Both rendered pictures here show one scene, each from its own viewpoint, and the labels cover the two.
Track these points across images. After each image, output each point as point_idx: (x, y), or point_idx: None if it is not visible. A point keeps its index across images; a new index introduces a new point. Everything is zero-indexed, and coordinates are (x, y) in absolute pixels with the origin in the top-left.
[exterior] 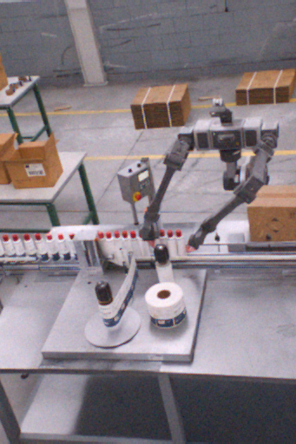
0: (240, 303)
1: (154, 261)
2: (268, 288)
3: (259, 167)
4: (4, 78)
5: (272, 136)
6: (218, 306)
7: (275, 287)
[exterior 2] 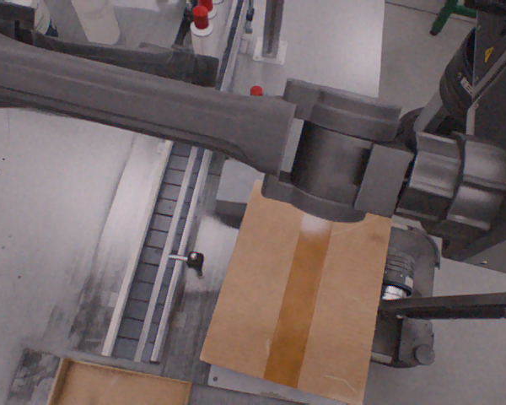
0: (31, 183)
1: (189, 14)
2: (64, 251)
3: (48, 76)
4: None
5: (457, 192)
6: (40, 140)
7: (61, 267)
